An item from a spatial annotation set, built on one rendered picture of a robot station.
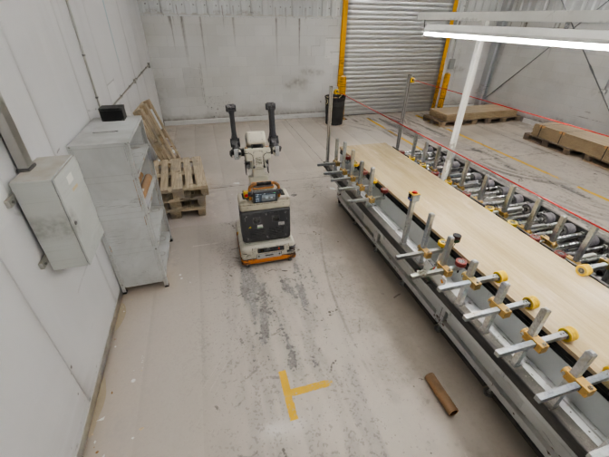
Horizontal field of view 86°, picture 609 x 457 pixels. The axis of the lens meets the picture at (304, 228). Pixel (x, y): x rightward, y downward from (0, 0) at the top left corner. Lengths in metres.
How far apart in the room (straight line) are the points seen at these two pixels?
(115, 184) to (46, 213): 0.95
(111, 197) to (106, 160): 0.33
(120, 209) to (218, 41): 6.58
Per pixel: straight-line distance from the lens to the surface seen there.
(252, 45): 9.33
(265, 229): 3.62
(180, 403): 2.89
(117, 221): 3.37
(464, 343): 3.14
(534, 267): 2.93
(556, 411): 2.36
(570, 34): 2.34
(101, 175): 3.19
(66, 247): 2.47
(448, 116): 9.89
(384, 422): 2.76
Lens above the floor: 2.41
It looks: 33 degrees down
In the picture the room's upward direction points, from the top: 1 degrees clockwise
